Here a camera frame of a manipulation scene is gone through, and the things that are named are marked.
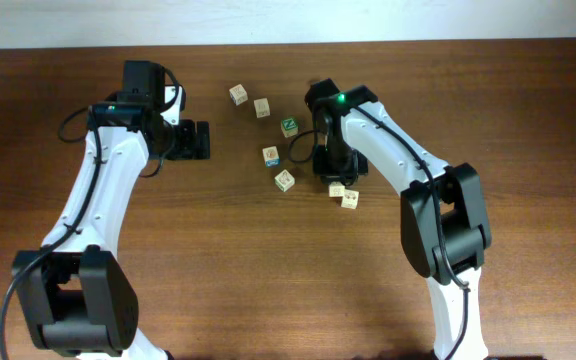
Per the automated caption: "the wooden block red side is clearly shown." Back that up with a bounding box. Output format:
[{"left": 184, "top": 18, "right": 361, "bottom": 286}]
[{"left": 328, "top": 182, "right": 345, "bottom": 198}]

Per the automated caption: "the wooden car picture block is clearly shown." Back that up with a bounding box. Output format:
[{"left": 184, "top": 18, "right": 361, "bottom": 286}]
[{"left": 341, "top": 189, "right": 359, "bottom": 209}]

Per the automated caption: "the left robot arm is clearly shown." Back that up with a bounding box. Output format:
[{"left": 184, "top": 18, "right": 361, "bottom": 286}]
[{"left": 0, "top": 60, "right": 210, "bottom": 360}]

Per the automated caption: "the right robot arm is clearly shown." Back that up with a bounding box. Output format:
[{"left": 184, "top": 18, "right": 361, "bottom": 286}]
[{"left": 305, "top": 79, "right": 492, "bottom": 359}]

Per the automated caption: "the wooden block green side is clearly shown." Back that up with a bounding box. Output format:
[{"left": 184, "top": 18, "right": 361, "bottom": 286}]
[{"left": 274, "top": 170, "right": 295, "bottom": 192}]

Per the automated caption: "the green letter Z block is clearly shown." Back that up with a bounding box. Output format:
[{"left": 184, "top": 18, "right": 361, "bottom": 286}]
[{"left": 281, "top": 117, "right": 299, "bottom": 138}]

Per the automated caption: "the wooden block far left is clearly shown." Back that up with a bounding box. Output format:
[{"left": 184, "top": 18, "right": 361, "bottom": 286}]
[{"left": 229, "top": 84, "right": 248, "bottom": 106}]

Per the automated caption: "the wooden block blue side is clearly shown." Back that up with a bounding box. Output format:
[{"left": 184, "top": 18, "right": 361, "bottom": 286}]
[{"left": 262, "top": 146, "right": 280, "bottom": 167}]

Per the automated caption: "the plain wooden picture block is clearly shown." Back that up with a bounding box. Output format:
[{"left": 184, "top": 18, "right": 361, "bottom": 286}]
[{"left": 253, "top": 98, "right": 270, "bottom": 118}]

